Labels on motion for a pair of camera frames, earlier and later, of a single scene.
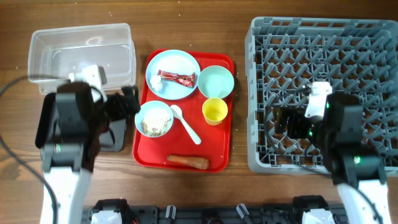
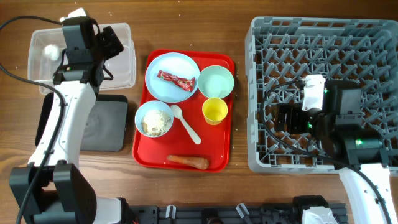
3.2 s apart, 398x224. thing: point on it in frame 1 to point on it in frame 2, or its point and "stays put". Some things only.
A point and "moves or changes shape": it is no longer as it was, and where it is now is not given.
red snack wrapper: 188,79 moves or changes shape
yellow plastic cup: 214,110 stays put
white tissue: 156,82 to 52,51
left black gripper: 125,101 to 111,43
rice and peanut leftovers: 155,122 stays put
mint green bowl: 216,81 stays put
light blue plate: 176,61 stays put
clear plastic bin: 55,53 stays put
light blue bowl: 155,119 stays put
